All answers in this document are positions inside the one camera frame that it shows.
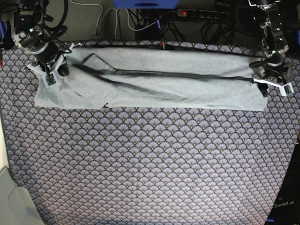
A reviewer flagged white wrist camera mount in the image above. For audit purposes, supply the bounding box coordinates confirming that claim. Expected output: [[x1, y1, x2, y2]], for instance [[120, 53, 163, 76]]
[[249, 63, 295, 97], [26, 43, 82, 88]]

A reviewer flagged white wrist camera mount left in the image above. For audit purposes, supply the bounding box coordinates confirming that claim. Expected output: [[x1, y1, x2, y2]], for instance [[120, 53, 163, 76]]
[[249, 63, 295, 97]]

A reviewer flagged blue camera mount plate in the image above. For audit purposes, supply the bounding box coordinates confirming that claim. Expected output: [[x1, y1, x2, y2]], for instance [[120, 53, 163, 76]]
[[113, 0, 179, 9]]

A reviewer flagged fan-patterned purple tablecloth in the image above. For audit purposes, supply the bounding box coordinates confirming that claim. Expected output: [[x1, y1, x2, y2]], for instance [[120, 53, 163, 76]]
[[0, 50, 300, 225]]

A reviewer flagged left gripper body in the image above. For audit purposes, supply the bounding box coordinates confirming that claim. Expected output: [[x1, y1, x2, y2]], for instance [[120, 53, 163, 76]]
[[249, 55, 290, 81]]

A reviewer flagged light grey T-shirt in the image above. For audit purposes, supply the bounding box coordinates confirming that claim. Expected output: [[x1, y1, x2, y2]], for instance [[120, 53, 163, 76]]
[[34, 47, 268, 111]]

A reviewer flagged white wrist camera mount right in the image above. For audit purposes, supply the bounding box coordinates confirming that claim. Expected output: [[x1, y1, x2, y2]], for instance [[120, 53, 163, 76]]
[[26, 43, 82, 88]]

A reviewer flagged black box under table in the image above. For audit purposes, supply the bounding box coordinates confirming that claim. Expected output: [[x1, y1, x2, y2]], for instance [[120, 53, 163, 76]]
[[135, 24, 161, 41]]

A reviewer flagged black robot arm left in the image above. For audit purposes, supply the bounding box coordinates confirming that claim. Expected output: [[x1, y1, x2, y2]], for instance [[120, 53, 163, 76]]
[[234, 0, 294, 97]]

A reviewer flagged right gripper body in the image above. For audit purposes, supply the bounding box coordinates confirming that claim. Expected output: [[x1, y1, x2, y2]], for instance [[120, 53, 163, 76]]
[[12, 25, 67, 68]]

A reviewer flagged red and black table clamp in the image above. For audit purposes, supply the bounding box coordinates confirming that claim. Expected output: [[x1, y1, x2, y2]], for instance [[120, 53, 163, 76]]
[[158, 41, 167, 50]]

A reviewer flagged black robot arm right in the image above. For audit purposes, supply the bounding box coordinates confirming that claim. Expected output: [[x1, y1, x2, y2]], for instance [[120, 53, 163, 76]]
[[12, 0, 71, 78]]

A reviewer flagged black OpenArm base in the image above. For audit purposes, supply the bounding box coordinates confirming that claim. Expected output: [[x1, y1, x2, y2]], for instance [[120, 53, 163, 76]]
[[265, 144, 300, 225]]

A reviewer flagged black power strip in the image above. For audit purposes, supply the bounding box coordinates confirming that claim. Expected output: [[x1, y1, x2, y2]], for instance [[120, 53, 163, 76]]
[[164, 8, 229, 21]]

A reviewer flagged white cable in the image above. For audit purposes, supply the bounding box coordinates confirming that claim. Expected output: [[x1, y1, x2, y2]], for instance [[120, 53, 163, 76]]
[[70, 0, 157, 38]]

